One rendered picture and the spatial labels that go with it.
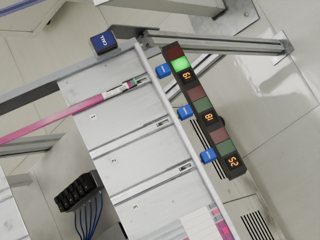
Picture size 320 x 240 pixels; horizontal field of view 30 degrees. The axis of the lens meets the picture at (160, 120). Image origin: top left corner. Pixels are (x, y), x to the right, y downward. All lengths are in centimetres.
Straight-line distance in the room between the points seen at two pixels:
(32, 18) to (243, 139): 106
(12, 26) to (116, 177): 142
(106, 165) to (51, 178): 52
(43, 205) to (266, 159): 74
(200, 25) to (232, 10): 14
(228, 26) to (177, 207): 96
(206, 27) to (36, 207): 85
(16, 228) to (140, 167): 28
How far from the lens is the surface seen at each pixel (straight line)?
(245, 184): 193
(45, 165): 179
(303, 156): 195
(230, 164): 129
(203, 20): 213
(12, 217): 128
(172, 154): 128
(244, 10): 204
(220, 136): 130
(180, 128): 127
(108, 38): 133
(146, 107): 131
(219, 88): 210
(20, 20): 257
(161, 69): 133
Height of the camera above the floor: 172
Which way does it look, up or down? 49 degrees down
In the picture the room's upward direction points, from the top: 96 degrees counter-clockwise
